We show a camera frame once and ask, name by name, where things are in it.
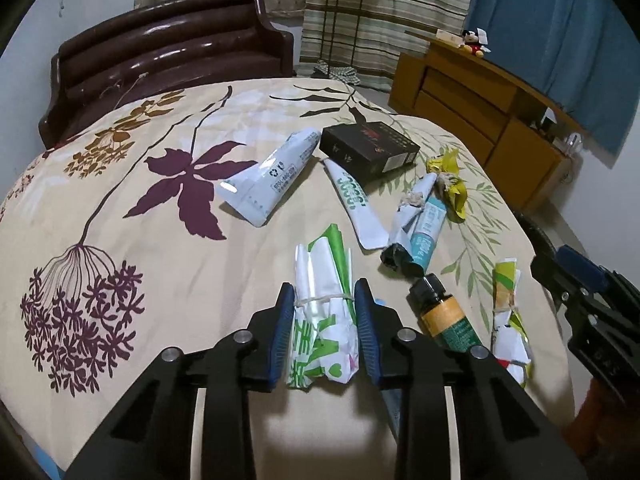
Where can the brown leather sofa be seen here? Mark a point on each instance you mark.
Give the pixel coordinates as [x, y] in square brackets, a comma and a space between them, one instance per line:
[175, 45]

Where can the wooden cabinet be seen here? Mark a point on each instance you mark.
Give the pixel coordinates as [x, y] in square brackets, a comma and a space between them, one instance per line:
[475, 110]

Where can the black cardboard box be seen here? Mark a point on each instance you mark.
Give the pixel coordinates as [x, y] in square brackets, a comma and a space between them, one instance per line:
[370, 149]

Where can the green white plastic bag bundle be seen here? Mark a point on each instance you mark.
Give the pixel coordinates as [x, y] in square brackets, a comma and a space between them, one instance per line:
[320, 345]

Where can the large white squeezed tube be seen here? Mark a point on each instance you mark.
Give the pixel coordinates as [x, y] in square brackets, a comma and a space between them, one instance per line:
[265, 180]

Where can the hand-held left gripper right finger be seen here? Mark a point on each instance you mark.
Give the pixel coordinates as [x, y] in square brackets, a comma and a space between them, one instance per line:
[366, 332]

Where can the white tube with green print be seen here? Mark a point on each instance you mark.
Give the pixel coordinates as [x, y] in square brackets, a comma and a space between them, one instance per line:
[356, 202]

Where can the teal tube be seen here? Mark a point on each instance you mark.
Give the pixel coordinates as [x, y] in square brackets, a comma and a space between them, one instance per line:
[428, 235]

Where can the blue curtain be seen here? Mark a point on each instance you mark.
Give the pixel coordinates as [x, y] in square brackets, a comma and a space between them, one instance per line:
[550, 35]

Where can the yellow green crumpled carton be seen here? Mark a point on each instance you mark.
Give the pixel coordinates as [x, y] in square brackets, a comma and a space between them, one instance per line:
[507, 310]

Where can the striped cloth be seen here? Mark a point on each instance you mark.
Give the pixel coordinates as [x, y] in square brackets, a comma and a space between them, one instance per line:
[340, 72]

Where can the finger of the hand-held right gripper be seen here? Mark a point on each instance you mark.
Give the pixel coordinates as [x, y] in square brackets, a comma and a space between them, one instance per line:
[550, 275]
[582, 266]

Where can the brown bottle with yellow label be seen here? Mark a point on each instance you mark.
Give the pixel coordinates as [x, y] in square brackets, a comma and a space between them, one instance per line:
[445, 321]

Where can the floral printed blanket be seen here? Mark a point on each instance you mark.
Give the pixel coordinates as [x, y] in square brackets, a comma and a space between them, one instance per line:
[150, 260]

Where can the striped curtain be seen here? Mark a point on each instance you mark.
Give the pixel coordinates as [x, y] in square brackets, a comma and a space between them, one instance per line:
[405, 20]

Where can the clear plastic container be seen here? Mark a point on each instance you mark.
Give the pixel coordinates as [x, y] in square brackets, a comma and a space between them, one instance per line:
[573, 144]

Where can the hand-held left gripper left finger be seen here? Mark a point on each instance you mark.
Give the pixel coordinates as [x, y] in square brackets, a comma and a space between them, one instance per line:
[280, 332]

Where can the small white box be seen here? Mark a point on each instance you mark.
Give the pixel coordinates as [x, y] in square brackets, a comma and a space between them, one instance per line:
[447, 36]

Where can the yellow crumpled wrapper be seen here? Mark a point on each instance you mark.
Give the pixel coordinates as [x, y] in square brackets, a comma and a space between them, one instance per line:
[452, 191]

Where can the rolled white paper wrapper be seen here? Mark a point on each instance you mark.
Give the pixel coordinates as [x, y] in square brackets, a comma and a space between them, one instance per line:
[407, 215]

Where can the black metal plant stand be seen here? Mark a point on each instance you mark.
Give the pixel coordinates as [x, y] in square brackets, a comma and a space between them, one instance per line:
[327, 25]

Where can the black crumpled wrapper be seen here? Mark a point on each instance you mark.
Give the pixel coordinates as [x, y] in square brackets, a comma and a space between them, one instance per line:
[397, 258]

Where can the mouse plush toy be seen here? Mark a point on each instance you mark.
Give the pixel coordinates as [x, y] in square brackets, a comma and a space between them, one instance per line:
[473, 42]

